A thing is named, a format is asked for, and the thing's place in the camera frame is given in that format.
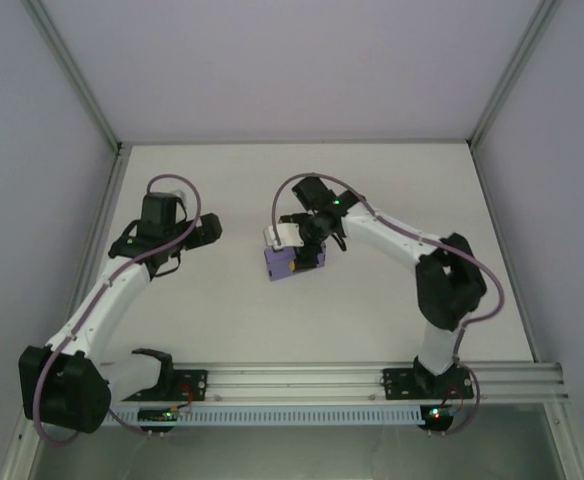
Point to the left aluminium frame post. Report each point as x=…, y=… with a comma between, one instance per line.
x=77, y=75

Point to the aluminium table rail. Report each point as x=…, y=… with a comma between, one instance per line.
x=104, y=200
x=502, y=225

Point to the right aluminium table rail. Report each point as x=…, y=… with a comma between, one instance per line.
x=502, y=225

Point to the aluminium mounting rail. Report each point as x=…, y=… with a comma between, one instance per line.
x=292, y=382

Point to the right circuit board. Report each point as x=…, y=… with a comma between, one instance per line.
x=437, y=415

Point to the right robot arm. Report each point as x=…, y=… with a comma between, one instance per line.
x=387, y=240

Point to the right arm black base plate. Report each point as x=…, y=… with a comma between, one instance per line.
x=397, y=382

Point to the purple cloth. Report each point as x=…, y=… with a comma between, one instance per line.
x=278, y=267

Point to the left aluminium table rail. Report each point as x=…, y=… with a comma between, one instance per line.
x=104, y=200

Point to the aluminium frame post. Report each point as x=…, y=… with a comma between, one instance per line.
x=514, y=75
x=77, y=75

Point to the circuit board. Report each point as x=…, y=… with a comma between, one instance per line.
x=154, y=415
x=437, y=415

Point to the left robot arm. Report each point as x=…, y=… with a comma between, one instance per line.
x=117, y=295

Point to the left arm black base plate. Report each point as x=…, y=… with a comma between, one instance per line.
x=192, y=382

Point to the right aluminium frame post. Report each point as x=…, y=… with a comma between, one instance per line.
x=514, y=75

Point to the left circuit board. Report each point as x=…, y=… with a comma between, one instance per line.
x=154, y=415

